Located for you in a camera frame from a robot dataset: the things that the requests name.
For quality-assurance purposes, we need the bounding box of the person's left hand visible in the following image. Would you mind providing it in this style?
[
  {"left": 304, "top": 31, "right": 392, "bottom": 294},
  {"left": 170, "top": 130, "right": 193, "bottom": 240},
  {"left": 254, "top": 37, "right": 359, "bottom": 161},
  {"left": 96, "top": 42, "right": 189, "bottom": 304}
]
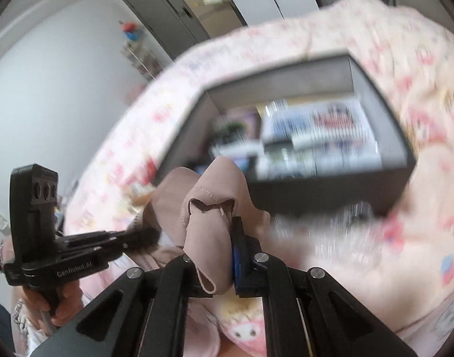
[{"left": 22, "top": 282, "right": 84, "bottom": 330}]

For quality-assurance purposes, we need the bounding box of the white shelf rack with toys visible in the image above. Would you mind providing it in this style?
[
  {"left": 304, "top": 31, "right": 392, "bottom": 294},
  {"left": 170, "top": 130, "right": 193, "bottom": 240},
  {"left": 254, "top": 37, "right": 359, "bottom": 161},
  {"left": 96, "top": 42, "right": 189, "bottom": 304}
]
[{"left": 117, "top": 18, "right": 167, "bottom": 82}]

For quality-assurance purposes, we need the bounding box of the pink printed blanket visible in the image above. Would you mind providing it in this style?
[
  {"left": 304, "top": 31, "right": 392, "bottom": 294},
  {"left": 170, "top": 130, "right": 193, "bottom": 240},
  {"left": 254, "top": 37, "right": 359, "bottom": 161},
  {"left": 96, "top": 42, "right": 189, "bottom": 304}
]
[{"left": 63, "top": 0, "right": 454, "bottom": 357}]

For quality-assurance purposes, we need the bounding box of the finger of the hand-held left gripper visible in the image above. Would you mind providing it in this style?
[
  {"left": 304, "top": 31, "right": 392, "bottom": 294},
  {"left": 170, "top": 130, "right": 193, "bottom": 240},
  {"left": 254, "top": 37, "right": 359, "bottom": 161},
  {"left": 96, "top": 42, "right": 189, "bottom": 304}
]
[
  {"left": 61, "top": 245, "right": 131, "bottom": 265},
  {"left": 58, "top": 228, "right": 161, "bottom": 250}
]

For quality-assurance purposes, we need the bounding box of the grey wardrobe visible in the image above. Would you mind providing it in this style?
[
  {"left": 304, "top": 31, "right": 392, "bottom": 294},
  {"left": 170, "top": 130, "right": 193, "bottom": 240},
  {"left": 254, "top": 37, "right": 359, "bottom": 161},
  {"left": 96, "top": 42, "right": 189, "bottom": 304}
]
[{"left": 121, "top": 0, "right": 213, "bottom": 61}]

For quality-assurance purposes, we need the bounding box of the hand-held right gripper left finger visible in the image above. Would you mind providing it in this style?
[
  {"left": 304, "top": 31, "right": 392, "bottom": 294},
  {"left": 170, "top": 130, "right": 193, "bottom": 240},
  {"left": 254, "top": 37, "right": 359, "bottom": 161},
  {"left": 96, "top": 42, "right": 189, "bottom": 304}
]
[{"left": 30, "top": 253, "right": 215, "bottom": 357}]

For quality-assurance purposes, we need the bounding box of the purple packet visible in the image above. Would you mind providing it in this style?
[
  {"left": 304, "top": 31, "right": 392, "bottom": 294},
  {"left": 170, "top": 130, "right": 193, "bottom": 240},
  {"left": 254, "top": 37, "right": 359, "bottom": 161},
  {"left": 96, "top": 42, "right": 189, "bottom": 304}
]
[{"left": 221, "top": 109, "right": 260, "bottom": 143}]

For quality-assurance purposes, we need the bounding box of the beige garment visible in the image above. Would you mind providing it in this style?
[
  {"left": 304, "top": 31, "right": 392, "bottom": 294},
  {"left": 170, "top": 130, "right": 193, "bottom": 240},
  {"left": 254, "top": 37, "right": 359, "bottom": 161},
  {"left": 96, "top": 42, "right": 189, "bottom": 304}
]
[{"left": 128, "top": 155, "right": 271, "bottom": 294}]

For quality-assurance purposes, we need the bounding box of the white perforated plastic tray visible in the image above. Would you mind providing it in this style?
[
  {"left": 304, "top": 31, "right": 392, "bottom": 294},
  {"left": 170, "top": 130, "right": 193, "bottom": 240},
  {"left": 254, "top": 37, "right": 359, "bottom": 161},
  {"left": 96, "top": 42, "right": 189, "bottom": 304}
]
[{"left": 259, "top": 98, "right": 383, "bottom": 180}]

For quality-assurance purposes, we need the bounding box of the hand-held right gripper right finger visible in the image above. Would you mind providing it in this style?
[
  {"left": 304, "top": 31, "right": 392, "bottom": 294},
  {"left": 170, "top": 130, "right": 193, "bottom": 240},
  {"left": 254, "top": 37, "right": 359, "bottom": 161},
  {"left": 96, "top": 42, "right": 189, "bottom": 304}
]
[{"left": 231, "top": 216, "right": 418, "bottom": 357}]

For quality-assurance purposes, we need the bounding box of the black cardboard box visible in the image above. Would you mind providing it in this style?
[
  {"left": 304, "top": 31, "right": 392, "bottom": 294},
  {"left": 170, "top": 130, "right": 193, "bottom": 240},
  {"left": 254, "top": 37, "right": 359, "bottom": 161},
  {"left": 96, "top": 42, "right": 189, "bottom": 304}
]
[{"left": 156, "top": 53, "right": 417, "bottom": 218}]

